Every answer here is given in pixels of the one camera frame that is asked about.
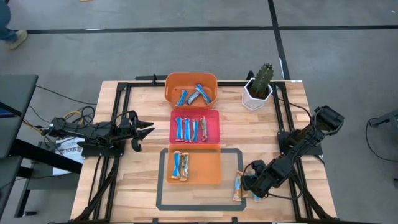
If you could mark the blue granola bar red ends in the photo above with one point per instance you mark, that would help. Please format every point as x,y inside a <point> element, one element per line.
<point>186,129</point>
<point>195,130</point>
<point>179,129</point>

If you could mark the black desk crossbar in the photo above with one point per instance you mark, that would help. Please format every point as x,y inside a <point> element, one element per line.
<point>46,155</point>

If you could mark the red green granola bar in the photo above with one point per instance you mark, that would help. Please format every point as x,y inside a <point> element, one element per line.
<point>203,128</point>

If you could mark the clear mat with black border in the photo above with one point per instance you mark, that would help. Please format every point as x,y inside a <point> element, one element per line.
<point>202,207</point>

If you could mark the person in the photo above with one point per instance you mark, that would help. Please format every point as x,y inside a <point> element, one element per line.
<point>4,21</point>

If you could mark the green orange granola bar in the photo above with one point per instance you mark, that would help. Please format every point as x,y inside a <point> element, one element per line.
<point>184,166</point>

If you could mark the blue screen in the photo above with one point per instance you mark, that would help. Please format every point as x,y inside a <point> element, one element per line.
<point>4,114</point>

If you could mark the pink translucent plastic tray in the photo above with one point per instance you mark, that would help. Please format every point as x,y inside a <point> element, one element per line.
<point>213,127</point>

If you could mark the white printed box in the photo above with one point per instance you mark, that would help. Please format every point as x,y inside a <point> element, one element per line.
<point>68,150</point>

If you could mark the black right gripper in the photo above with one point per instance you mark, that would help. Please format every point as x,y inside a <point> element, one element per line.
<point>261,180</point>

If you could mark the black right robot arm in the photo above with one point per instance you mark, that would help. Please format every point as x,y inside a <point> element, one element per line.
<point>308,140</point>

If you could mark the small black floor object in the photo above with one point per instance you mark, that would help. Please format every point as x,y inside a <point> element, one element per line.
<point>31,213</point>

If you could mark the black stand foot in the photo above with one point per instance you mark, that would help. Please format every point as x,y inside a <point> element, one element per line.
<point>250,75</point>
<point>146,77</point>

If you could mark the green cactus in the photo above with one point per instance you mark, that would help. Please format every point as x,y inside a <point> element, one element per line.
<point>262,79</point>

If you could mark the grey chair base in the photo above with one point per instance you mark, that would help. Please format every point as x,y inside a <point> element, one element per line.
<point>387,119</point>

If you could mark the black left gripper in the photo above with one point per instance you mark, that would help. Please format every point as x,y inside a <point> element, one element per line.
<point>132,130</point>

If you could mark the orange translucent plastic tray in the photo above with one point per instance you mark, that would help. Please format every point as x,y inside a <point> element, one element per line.
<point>205,168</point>

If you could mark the black aluminium table frame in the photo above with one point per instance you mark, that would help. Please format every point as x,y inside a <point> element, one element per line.
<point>146,84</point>

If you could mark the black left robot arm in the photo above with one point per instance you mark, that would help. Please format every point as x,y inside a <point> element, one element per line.
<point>93,133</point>

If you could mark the dark grey desk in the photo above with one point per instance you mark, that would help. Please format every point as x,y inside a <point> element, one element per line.
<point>18,93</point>

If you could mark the white hexagonal plant pot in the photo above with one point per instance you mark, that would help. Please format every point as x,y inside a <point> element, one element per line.
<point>248,101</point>

